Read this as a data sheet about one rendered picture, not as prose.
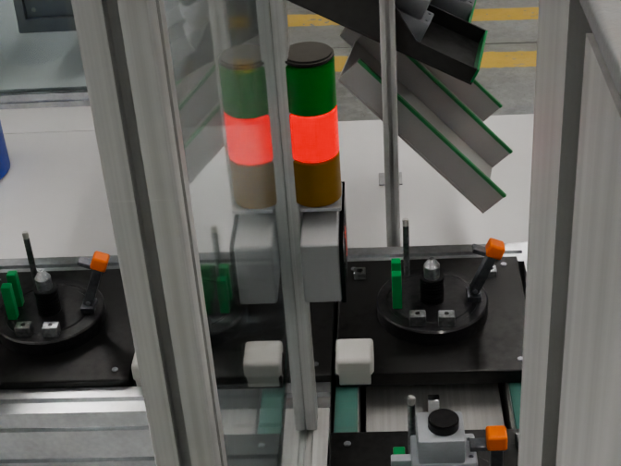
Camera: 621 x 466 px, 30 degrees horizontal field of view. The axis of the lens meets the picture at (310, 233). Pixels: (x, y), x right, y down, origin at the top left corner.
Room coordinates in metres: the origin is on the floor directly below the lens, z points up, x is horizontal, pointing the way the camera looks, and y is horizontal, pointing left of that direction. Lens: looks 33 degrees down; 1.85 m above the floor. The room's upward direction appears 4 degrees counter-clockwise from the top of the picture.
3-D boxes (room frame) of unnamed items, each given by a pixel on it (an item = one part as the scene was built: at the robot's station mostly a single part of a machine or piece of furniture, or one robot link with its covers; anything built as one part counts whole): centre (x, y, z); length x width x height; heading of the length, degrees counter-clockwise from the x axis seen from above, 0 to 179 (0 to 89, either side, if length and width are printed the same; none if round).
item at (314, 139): (1.00, -0.01, 1.33); 0.05 x 0.05 x 0.05
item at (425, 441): (0.84, -0.10, 1.06); 0.08 x 0.04 x 0.07; 86
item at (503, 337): (1.18, -0.15, 1.01); 0.24 x 0.24 x 0.13; 86
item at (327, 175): (1.00, -0.01, 1.28); 0.05 x 0.05 x 0.05
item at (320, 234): (1.00, -0.01, 1.29); 0.12 x 0.05 x 0.25; 176
